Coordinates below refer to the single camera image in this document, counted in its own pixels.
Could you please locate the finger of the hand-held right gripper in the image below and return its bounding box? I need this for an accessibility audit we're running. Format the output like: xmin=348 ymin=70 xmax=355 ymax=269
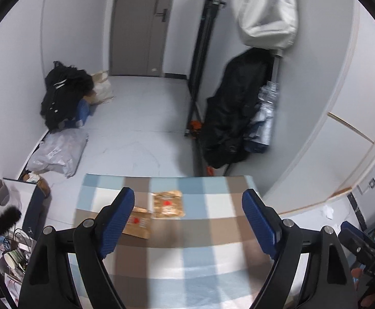
xmin=347 ymin=194 xmax=368 ymax=231

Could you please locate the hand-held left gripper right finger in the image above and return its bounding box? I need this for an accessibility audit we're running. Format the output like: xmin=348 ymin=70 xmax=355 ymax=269
xmin=242 ymin=188 xmax=358 ymax=309

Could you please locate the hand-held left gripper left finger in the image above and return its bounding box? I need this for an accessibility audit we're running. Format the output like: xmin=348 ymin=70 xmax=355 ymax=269
xmin=19 ymin=187 xmax=136 ymax=309

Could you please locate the brown snack packet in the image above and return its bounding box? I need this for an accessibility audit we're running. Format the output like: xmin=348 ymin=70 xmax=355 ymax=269
xmin=151 ymin=191 xmax=185 ymax=219
xmin=122 ymin=205 xmax=151 ymax=239

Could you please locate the checkered blanket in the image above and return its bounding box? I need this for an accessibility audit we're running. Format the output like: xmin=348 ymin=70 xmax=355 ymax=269
xmin=67 ymin=174 xmax=307 ymax=309

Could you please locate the brown round object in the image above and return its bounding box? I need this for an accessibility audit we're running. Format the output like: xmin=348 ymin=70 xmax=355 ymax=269
xmin=36 ymin=175 xmax=51 ymax=198

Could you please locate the navy storage box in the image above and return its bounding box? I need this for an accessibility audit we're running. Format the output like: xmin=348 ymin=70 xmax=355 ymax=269
xmin=3 ymin=177 xmax=47 ymax=232

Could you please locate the grey plastic bag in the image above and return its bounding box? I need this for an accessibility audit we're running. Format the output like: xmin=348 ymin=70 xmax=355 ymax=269
xmin=27 ymin=130 xmax=89 ymax=178

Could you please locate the silver folded umbrella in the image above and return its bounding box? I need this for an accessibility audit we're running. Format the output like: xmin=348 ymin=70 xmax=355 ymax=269
xmin=244 ymin=50 xmax=284 ymax=154

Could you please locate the black hanging coat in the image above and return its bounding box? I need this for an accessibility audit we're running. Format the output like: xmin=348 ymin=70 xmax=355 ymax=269
xmin=200 ymin=49 xmax=276 ymax=169

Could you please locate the black fuzzy object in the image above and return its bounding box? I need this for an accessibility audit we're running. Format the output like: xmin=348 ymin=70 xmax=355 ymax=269
xmin=0 ymin=180 xmax=22 ymax=240

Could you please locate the grey pen holder cup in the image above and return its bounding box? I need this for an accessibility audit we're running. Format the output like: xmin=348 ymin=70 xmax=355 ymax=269
xmin=0 ymin=179 xmax=11 ymax=207

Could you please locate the white wardrobe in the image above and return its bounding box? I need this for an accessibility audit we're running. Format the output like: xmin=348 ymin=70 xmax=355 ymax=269
xmin=261 ymin=3 xmax=375 ymax=216

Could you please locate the black clothes pile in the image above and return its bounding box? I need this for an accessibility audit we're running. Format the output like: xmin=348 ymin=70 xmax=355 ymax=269
xmin=40 ymin=61 xmax=95 ymax=131

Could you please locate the grey-brown room door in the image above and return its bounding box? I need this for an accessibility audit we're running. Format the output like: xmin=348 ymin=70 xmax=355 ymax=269
xmin=109 ymin=0 xmax=178 ymax=77

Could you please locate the white hanging bag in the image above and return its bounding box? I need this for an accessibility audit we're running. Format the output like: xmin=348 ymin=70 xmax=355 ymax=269
xmin=231 ymin=0 xmax=299 ymax=49

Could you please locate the tangle of cables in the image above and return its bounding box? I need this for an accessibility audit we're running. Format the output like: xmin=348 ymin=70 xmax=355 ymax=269
xmin=0 ymin=228 xmax=35 ymax=264

